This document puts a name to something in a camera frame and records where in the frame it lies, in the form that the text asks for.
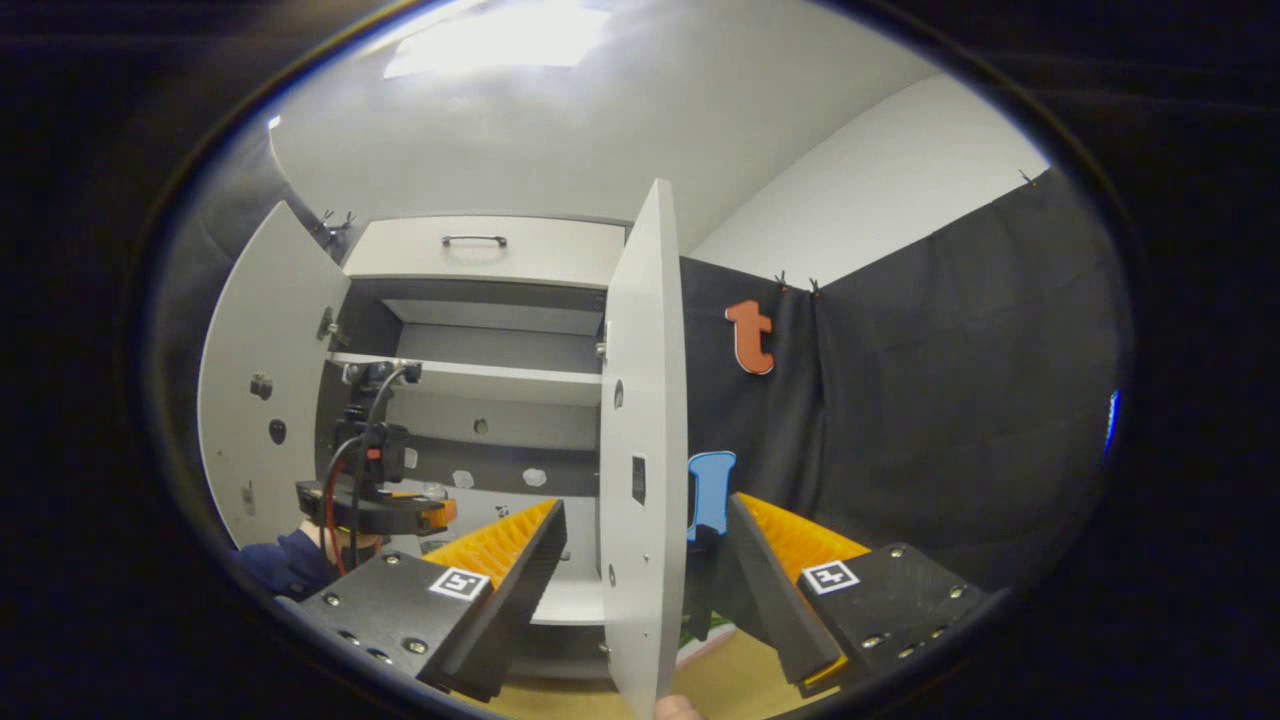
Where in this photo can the green white object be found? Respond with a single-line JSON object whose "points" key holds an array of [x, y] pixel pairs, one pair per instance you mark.
{"points": [[705, 635]]}

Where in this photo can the white cabinet shelf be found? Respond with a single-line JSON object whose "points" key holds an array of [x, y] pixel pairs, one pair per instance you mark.
{"points": [[500, 380]]}

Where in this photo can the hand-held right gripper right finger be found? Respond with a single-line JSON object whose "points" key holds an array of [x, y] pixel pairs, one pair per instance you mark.
{"points": [[775, 600]]}

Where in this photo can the white cabinet door headphone sticker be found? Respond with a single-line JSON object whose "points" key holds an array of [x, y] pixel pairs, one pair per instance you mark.
{"points": [[645, 400]]}

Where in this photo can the metal door hinge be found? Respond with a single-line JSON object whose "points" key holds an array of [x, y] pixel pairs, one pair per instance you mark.
{"points": [[328, 325], [249, 497]]}

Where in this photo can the white cabinet door camera sticker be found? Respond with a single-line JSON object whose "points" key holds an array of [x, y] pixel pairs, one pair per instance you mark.
{"points": [[270, 300]]}

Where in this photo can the white cabinet drawer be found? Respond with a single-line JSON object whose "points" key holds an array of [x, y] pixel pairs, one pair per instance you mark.
{"points": [[560, 250]]}

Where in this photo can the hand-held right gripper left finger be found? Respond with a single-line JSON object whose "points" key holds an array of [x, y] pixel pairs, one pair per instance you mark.
{"points": [[525, 590]]}

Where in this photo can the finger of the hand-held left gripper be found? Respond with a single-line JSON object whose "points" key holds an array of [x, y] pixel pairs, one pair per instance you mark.
{"points": [[440, 513]]}

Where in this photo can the white grey cabinet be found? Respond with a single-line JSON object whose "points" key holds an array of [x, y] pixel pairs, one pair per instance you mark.
{"points": [[500, 440]]}

